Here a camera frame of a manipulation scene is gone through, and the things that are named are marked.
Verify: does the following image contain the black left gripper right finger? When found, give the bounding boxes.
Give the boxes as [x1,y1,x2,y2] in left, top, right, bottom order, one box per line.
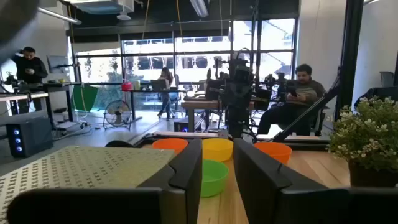
[233,138,398,224]

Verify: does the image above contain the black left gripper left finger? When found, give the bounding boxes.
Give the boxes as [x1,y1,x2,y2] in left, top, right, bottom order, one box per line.
[6,138,204,224]

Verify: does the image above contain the green plastic mini bowl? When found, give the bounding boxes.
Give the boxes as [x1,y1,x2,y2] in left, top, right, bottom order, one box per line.
[200,159,229,198]

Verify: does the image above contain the orange plastic mini bowl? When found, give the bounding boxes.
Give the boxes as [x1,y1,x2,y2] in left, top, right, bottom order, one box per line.
[152,138,189,156]
[253,142,293,166]

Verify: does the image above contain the yellow plastic mini bowl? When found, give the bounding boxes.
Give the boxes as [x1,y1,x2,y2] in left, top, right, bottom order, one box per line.
[201,138,234,163]

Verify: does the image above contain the wooden work table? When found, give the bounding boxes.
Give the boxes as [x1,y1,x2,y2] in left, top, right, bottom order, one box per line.
[180,99,256,133]

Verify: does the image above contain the black computer glowing light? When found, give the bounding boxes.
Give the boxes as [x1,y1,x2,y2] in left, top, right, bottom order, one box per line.
[173,116,203,133]

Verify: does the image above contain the person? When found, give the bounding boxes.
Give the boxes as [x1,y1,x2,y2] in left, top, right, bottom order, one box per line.
[257,63,327,137]
[157,67,175,121]
[14,46,49,114]

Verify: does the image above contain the black rounded object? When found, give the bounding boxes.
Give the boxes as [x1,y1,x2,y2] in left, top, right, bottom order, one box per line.
[104,139,135,149]

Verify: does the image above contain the grey laptop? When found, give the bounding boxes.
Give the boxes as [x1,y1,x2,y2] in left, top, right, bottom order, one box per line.
[150,78,169,92]

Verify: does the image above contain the black office desk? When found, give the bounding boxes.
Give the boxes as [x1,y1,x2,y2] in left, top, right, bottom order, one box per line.
[124,88,189,121]

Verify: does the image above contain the white fluorescent ceiling light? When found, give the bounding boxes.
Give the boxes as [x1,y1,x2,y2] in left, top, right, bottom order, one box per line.
[188,0,210,19]

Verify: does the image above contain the metal floor fan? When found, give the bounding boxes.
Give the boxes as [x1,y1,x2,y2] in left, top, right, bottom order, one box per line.
[103,100,133,131]

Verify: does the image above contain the pale green perforated metal shelf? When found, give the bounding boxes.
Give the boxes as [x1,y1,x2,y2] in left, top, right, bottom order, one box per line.
[0,145,177,223]

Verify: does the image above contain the green potted plant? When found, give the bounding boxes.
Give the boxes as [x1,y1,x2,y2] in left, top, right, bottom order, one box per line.
[328,95,398,189]

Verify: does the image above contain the green board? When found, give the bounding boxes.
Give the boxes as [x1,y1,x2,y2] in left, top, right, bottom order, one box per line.
[72,85,99,113]

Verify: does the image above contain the black standing desk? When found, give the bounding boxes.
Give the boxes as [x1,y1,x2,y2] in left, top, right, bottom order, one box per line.
[42,82,82,123]

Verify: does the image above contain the black equipment pile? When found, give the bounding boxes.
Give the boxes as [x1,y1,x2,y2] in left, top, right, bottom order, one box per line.
[353,86,398,108]

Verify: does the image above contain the grey office chair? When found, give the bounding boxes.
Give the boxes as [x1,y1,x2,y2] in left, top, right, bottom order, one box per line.
[379,70,396,88]

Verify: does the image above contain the black computer tower blue lights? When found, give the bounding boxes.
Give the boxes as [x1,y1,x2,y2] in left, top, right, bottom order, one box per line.
[5,117,54,159]

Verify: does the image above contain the ceiling air conditioning unit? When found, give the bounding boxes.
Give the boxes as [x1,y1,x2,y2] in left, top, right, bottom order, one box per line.
[63,0,135,16]

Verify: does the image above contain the grey computer monitor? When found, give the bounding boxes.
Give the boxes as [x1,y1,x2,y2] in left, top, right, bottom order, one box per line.
[46,54,70,75]

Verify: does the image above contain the white desk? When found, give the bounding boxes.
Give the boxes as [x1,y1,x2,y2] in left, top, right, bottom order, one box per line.
[0,91,50,116]

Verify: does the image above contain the white ceiling tube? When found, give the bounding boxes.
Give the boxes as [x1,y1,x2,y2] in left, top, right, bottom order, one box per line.
[37,7,83,26]

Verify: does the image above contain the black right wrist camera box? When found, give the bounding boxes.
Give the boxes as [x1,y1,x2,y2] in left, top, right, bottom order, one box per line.
[228,63,249,82]

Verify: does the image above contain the black table end rail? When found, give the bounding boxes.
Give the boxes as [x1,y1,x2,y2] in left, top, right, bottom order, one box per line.
[133,130,331,152]

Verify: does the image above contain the black diagonal frame strut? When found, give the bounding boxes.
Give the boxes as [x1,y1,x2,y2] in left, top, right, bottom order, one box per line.
[272,76,341,143]

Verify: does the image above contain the yellow hanging cable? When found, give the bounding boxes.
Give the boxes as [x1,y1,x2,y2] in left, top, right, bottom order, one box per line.
[141,0,151,40]
[175,0,183,39]

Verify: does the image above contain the black frame upright post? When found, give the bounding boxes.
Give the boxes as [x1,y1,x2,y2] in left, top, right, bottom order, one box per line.
[335,0,364,122]

